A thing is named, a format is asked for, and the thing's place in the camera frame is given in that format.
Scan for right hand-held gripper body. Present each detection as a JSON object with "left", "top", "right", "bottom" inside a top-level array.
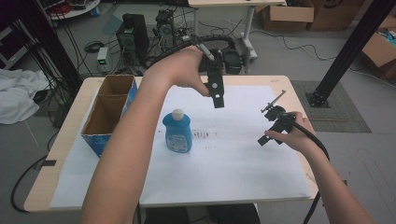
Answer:
[{"left": 257, "top": 105, "right": 297, "bottom": 147}]

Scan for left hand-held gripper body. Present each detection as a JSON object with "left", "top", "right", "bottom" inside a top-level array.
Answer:
[{"left": 199, "top": 49, "right": 226, "bottom": 100}]

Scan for person's right hand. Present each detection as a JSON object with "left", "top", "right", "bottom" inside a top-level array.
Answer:
[{"left": 263, "top": 111, "right": 318, "bottom": 156}]

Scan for person's left hand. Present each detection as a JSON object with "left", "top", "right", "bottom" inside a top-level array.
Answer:
[{"left": 140, "top": 45, "right": 211, "bottom": 98}]

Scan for blue bottle with white cap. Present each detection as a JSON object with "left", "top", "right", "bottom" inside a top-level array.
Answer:
[{"left": 162, "top": 108, "right": 193, "bottom": 154}]

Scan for white paper sheet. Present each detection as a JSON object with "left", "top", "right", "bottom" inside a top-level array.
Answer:
[{"left": 49, "top": 84, "right": 313, "bottom": 209}]

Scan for grey floor mat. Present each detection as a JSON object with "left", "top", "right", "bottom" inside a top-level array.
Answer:
[{"left": 290, "top": 79, "right": 373, "bottom": 134}]

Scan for open computer case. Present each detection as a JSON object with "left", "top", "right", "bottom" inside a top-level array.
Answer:
[{"left": 154, "top": 8, "right": 176, "bottom": 49}]

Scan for flat brown cardboard box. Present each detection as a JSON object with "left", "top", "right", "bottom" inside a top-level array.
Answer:
[{"left": 260, "top": 0, "right": 316, "bottom": 33}]

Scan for black computer tower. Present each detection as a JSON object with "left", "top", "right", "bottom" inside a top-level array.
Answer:
[{"left": 116, "top": 12, "right": 150, "bottom": 63}]

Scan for tall brown cardboard box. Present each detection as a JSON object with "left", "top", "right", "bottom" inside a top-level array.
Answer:
[{"left": 306, "top": 0, "right": 366, "bottom": 33}]

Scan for small white power supply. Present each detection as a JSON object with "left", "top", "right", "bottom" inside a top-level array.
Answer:
[{"left": 95, "top": 46, "right": 110, "bottom": 75}]

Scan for blue cardboard box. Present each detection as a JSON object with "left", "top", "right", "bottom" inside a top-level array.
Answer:
[{"left": 80, "top": 74, "right": 139, "bottom": 159}]

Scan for open cardboard box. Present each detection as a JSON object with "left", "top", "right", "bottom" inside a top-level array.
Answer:
[{"left": 360, "top": 14, "right": 396, "bottom": 84}]

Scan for round white table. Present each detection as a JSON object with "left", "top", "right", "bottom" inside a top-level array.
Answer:
[{"left": 46, "top": 0, "right": 102, "bottom": 21}]

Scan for black tape strip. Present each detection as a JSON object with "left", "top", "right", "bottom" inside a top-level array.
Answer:
[{"left": 33, "top": 159, "right": 58, "bottom": 171}]

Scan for white cloth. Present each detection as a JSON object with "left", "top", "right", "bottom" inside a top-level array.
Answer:
[{"left": 0, "top": 68, "right": 51, "bottom": 126}]

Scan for grey gripper cable plug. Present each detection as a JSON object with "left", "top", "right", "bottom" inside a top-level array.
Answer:
[{"left": 190, "top": 34, "right": 217, "bottom": 63}]

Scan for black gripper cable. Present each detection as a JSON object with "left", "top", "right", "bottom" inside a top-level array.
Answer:
[{"left": 288, "top": 116, "right": 331, "bottom": 224}]

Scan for black metal stand post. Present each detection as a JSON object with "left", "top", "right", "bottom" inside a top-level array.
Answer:
[{"left": 306, "top": 0, "right": 396, "bottom": 108}]

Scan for coiled black cable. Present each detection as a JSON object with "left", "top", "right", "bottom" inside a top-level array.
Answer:
[{"left": 83, "top": 40, "right": 106, "bottom": 54}]

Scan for dark stand with cables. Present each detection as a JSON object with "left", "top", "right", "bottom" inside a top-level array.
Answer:
[{"left": 31, "top": 0, "right": 84, "bottom": 91}]

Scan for black floor cable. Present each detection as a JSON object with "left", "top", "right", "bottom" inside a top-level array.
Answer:
[{"left": 10, "top": 130, "right": 61, "bottom": 215}]

